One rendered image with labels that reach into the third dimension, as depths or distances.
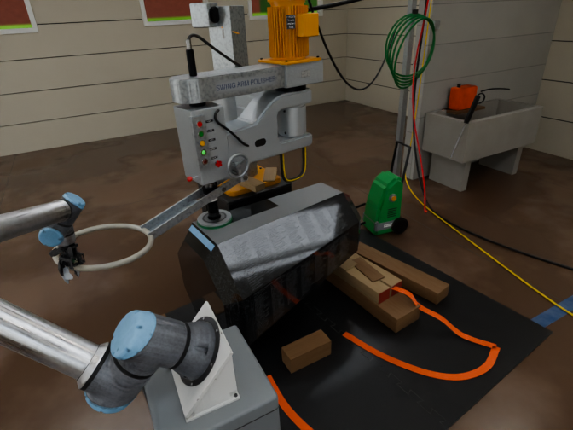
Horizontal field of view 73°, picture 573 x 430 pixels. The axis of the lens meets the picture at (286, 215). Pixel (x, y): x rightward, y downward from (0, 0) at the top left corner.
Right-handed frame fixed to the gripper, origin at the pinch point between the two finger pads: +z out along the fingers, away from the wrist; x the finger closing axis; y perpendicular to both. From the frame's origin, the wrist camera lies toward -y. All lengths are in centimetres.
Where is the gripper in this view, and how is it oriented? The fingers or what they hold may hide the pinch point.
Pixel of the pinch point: (72, 277)
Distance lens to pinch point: 216.0
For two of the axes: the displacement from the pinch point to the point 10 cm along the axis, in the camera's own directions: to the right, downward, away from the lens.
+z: -0.3, 9.0, 4.3
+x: 3.4, -4.0, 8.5
